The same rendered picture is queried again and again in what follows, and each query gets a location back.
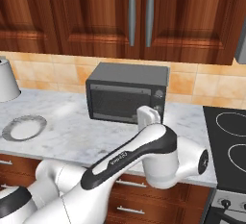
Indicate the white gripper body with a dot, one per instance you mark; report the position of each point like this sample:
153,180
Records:
148,115

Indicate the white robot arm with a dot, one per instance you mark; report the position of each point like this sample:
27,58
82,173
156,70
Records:
96,186

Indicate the toaster oven round knob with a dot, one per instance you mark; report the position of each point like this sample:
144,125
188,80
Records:
158,94
158,106

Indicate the toaster oven glass door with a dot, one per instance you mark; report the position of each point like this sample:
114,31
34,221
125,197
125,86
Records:
118,103

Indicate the dark grey toaster oven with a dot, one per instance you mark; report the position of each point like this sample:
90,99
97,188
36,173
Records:
128,72

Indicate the brown wooden cupboard door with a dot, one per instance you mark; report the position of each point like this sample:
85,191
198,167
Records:
192,16
96,16
25,13

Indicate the black oven knob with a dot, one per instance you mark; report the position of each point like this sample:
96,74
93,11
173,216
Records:
226,203

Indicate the grey rimmed white plate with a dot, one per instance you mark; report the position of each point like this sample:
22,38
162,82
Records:
24,128

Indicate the grey oven front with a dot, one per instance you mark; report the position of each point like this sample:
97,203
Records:
229,213

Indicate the black hob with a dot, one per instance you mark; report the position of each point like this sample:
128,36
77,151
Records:
224,151

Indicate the brown wooden drawer front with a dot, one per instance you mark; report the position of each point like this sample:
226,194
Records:
185,191
160,213
22,163
16,181

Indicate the grey range hood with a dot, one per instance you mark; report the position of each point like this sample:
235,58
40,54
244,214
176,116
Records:
241,45

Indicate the white conical container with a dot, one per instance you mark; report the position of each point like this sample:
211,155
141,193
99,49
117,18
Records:
7,80

